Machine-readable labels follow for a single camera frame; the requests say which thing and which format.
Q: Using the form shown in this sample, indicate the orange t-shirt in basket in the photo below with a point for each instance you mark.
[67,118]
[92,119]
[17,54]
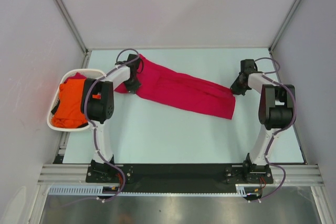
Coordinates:
[69,115]

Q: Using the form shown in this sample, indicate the white slotted cable duct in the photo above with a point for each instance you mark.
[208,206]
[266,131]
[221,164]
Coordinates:
[83,190]

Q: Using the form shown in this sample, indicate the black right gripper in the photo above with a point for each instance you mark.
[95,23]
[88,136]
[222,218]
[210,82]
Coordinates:
[235,90]

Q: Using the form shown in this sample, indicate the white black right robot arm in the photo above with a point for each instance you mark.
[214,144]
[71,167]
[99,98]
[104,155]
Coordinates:
[276,113]

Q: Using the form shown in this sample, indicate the black garment in basket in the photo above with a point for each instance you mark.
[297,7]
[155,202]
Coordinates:
[55,108]

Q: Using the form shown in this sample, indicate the aluminium corner post right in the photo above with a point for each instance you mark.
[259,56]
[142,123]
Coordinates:
[289,16]

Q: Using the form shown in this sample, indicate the dark red shirt in basket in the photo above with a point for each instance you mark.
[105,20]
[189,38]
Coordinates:
[77,76]

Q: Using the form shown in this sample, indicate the white plastic laundry basket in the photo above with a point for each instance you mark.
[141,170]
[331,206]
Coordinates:
[88,73]

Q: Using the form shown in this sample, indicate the crimson red t-shirt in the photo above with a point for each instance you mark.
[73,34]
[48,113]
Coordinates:
[179,90]

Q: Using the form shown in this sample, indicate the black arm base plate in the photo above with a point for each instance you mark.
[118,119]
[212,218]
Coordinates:
[179,178]

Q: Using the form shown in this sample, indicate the aluminium corner post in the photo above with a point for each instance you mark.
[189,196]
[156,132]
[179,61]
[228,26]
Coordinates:
[289,16]
[71,25]

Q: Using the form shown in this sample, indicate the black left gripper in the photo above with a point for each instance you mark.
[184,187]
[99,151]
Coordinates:
[132,89]

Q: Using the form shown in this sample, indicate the aluminium frame rail front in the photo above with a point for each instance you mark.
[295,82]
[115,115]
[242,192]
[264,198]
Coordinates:
[67,174]

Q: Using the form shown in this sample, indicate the aluminium corner post left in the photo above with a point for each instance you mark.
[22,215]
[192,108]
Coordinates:
[71,25]

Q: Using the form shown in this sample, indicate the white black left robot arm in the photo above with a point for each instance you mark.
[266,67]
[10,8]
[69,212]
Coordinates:
[97,105]

